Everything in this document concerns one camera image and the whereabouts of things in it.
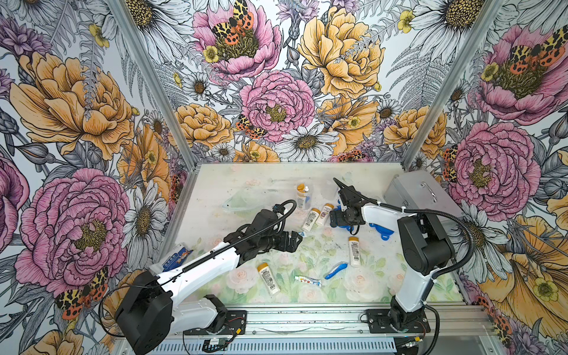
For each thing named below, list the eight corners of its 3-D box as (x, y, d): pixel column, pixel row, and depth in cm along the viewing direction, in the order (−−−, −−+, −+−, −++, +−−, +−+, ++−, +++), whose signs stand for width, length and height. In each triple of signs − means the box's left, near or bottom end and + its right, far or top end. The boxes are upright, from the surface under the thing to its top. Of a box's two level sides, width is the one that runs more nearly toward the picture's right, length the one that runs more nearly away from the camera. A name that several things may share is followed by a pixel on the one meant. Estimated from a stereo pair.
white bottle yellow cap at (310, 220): (301, 228, 99) (301, 226, 97) (312, 209, 105) (312, 206, 104) (310, 232, 97) (310, 230, 96) (320, 212, 104) (321, 210, 102)
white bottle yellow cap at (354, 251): (349, 266, 88) (350, 264, 87) (348, 237, 96) (349, 235, 95) (360, 267, 88) (361, 265, 86) (357, 238, 96) (359, 236, 94)
